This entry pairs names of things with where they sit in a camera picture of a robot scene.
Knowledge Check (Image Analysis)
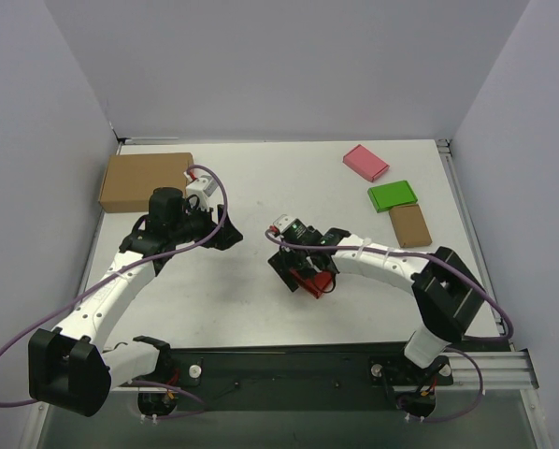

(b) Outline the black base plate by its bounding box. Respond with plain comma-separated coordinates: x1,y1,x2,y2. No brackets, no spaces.
115,342,453,413

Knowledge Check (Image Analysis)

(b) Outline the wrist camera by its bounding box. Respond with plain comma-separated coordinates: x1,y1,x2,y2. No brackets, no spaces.
185,171,218,210
269,214,296,236

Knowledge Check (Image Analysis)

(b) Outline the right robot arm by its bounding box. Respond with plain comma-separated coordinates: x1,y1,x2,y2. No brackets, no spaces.
265,216,486,369

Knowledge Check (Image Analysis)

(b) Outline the purple cable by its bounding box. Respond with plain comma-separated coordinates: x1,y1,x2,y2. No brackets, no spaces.
0,164,229,406
264,227,514,342

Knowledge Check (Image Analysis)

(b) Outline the small brown cardboard box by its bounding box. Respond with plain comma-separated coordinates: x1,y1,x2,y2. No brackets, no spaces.
389,204,433,249

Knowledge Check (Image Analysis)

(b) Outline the pink paper box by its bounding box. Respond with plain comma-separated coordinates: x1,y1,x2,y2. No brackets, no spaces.
342,144,390,182

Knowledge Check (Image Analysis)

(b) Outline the large brown cardboard box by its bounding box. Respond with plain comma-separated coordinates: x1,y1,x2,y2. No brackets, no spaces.
99,152,194,213

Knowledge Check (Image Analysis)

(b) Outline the red paper box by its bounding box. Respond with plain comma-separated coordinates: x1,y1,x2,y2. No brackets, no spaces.
290,269,336,298

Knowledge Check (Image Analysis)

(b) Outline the green paper box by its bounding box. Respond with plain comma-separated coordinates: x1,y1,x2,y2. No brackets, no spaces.
367,180,418,212

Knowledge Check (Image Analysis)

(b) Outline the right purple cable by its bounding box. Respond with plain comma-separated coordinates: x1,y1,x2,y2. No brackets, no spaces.
264,227,514,342

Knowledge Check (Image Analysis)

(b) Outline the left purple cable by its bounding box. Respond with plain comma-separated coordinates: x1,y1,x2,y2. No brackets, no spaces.
0,164,229,406

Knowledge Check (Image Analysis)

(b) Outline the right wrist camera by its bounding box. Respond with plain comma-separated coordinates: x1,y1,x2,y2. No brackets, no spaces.
269,214,296,236

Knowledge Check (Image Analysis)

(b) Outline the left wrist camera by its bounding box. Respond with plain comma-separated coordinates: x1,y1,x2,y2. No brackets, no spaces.
185,171,218,210

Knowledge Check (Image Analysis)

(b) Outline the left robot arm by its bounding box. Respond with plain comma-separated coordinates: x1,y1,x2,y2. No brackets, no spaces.
28,187,243,416

